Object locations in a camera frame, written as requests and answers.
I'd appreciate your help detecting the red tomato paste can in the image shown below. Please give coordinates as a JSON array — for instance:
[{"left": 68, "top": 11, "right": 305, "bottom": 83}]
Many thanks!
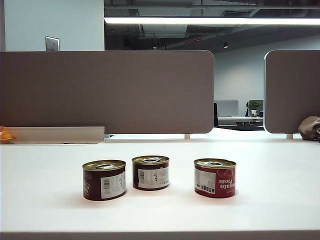
[{"left": 193, "top": 158, "right": 237, "bottom": 199}]

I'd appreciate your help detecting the dark red can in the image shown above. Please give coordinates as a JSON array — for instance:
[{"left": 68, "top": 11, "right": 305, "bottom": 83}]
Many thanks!
[
  {"left": 131, "top": 155, "right": 170, "bottom": 192},
  {"left": 82, "top": 159, "right": 127, "bottom": 201}
]

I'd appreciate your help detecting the grey background desk screen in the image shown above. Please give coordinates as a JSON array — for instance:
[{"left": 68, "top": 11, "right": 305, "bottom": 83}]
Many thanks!
[{"left": 215, "top": 100, "right": 239, "bottom": 118}]

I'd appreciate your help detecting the wide brown desk partition panel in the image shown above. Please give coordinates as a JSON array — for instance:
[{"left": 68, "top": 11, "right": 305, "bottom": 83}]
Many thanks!
[{"left": 0, "top": 50, "right": 215, "bottom": 135}]

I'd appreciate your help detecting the white background desk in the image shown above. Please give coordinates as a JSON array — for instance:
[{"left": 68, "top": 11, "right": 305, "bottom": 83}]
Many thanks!
[{"left": 217, "top": 116, "right": 265, "bottom": 127}]

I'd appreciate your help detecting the green potted plant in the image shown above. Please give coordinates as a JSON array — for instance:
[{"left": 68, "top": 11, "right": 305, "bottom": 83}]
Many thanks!
[{"left": 247, "top": 100, "right": 262, "bottom": 118}]

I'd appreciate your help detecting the long ceiling light strip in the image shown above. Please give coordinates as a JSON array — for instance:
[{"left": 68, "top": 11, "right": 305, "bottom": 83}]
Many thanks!
[{"left": 103, "top": 16, "right": 320, "bottom": 26}]

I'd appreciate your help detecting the narrow brown desk partition panel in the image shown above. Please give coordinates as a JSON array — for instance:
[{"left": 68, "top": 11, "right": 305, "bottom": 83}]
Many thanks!
[{"left": 264, "top": 49, "right": 320, "bottom": 134}]

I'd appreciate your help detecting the brown crumpled bag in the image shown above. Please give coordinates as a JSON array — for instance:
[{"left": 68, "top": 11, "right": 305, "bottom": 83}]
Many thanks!
[{"left": 297, "top": 115, "right": 320, "bottom": 141}]

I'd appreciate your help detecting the orange yellow object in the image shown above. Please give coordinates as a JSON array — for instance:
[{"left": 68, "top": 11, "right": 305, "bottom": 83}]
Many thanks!
[{"left": 0, "top": 126, "right": 17, "bottom": 144}]

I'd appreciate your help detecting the metal wall switch plate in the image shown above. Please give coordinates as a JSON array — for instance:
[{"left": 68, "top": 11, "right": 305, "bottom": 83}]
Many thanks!
[{"left": 45, "top": 36, "right": 61, "bottom": 52}]

